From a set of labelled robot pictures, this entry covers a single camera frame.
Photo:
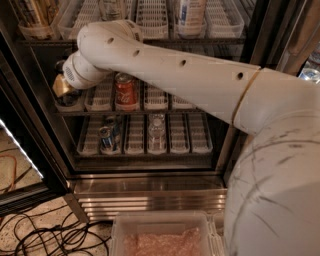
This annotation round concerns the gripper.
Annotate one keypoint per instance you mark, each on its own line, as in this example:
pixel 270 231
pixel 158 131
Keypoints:
pixel 71 74

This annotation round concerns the blue pepsi can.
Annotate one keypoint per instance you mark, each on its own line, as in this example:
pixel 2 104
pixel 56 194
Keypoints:
pixel 59 66
pixel 69 99

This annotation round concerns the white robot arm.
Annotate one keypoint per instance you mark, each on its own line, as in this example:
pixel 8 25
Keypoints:
pixel 273 198

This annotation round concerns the rear blue can bottom shelf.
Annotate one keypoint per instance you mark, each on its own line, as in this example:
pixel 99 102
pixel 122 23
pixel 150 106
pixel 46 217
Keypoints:
pixel 112 122

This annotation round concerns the blue can shelf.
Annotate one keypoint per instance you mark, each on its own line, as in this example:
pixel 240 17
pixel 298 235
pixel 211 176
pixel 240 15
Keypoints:
pixel 112 122
pixel 106 138

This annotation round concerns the front red coca-cola can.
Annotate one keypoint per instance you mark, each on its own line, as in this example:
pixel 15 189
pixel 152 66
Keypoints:
pixel 125 89

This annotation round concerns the front blue can bottom shelf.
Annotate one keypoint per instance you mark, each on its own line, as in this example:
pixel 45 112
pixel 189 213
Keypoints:
pixel 106 138

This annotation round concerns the yellow tall can top shelf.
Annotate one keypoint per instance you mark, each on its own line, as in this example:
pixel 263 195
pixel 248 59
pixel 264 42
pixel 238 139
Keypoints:
pixel 38 13

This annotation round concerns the open fridge glass door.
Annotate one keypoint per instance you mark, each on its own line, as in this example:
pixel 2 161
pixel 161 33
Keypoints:
pixel 27 169

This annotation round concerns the white tall can top shelf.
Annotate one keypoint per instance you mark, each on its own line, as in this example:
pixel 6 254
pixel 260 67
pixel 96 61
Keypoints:
pixel 112 9

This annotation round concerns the stainless steel fridge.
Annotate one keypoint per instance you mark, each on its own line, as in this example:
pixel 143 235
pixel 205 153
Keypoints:
pixel 281 35

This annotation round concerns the white blue bottle top shelf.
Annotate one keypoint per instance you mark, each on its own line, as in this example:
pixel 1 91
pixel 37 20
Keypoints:
pixel 190 14

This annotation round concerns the clear water bottle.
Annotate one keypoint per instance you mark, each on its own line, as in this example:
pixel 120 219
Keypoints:
pixel 156 133

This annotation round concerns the left clear plastic bin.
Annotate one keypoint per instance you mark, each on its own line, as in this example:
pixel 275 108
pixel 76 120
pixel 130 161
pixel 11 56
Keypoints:
pixel 162 233

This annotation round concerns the clear plastic bin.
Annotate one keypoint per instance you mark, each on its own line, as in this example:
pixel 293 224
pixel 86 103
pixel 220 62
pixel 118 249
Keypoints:
pixel 162 233
pixel 218 233

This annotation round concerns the right clear plastic bin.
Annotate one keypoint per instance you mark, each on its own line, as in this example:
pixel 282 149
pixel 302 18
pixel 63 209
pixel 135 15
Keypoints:
pixel 218 233

